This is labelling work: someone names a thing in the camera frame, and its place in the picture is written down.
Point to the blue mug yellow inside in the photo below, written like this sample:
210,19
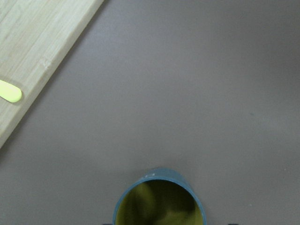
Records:
160,197

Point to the bamboo cutting board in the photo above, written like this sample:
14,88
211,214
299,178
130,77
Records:
35,37

